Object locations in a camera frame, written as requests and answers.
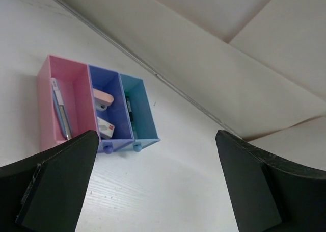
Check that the green marker pen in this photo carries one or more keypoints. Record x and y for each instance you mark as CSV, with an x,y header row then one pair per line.
x,y
130,111

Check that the light blue cutter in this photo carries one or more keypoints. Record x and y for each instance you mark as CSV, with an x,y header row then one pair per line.
x,y
61,110

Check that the pink container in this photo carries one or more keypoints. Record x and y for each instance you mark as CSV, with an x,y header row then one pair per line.
x,y
76,89

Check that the dark blue container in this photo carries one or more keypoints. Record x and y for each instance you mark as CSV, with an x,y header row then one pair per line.
x,y
116,114

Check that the white eraser with label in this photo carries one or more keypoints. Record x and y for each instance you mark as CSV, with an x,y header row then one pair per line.
x,y
106,129

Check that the light blue container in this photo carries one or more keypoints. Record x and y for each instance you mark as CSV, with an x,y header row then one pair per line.
x,y
145,133

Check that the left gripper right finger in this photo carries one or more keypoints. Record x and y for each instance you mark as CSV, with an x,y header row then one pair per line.
x,y
268,192

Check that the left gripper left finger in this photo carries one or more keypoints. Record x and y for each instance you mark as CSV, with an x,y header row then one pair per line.
x,y
46,191

